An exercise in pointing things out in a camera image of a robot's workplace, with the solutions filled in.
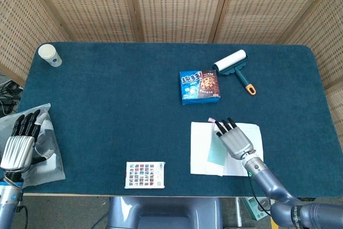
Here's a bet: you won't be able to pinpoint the teal carton box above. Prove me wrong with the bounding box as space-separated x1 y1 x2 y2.
245 196 274 220

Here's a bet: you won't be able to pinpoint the blue cookie box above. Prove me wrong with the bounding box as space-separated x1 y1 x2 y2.
178 69 222 106

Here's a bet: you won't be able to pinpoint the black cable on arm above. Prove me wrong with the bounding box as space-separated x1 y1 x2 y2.
248 171 271 218
16 204 29 229

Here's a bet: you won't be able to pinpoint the woven folding screen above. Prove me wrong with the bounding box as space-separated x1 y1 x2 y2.
0 0 343 144

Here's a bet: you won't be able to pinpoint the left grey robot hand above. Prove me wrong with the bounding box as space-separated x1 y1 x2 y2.
0 109 56 173

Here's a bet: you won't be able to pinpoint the white postcard box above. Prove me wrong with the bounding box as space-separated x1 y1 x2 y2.
124 161 166 189

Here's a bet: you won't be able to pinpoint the open lined notebook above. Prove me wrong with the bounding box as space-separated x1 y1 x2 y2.
190 121 264 178

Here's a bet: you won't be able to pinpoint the metal table leg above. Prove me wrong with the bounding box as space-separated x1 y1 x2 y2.
234 196 243 227

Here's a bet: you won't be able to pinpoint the teal lint roller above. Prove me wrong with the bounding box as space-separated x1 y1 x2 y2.
212 49 257 95

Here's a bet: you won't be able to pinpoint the grey-blue robot torso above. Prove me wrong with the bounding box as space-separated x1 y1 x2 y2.
107 196 225 229

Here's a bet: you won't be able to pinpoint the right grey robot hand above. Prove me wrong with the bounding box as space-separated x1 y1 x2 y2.
214 117 255 160

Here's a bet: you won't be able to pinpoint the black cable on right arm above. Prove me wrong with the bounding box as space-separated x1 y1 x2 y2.
248 171 271 218

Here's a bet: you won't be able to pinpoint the grey plastic bag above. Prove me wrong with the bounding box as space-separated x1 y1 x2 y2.
0 102 66 187

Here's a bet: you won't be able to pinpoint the teal felt table cover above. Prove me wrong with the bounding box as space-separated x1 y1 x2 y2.
17 41 340 197

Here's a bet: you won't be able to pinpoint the teal and cream bookmark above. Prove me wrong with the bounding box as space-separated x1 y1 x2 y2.
205 117 228 178

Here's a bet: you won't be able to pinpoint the paper cup with flower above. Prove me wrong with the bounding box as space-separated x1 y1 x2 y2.
38 43 63 68

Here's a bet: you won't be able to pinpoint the black floor cables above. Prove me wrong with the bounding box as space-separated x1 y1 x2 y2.
0 80 25 119

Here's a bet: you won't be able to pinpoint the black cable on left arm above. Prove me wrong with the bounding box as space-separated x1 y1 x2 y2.
16 204 29 229

